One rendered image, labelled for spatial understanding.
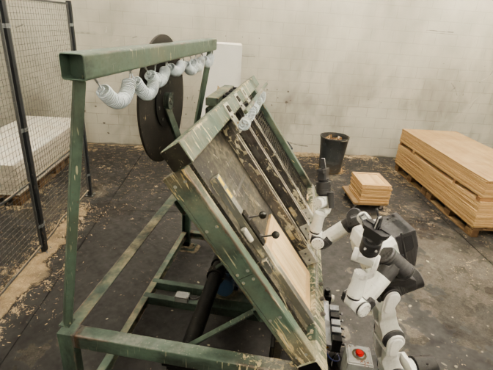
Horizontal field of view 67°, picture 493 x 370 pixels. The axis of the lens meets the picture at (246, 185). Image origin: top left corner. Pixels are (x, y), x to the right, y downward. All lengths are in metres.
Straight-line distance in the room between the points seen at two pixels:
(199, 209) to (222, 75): 4.36
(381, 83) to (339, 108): 0.89
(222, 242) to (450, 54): 7.11
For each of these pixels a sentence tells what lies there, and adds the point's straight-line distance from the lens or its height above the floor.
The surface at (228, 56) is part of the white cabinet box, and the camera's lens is 5.75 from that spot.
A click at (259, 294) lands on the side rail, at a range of 1.72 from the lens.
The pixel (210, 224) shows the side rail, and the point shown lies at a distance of 1.57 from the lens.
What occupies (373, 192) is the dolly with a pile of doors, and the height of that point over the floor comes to 0.30.
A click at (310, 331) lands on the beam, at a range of 2.11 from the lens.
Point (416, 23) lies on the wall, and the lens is 7.87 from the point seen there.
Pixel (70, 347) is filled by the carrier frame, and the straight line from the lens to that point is 2.35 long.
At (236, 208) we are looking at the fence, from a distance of 1.79.
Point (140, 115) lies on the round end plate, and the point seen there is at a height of 1.83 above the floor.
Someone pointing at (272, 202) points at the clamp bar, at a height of 1.32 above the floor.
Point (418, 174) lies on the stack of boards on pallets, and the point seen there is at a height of 0.26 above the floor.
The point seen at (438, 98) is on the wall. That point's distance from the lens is 8.29.
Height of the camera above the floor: 2.34
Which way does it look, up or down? 23 degrees down
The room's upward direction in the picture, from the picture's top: 4 degrees clockwise
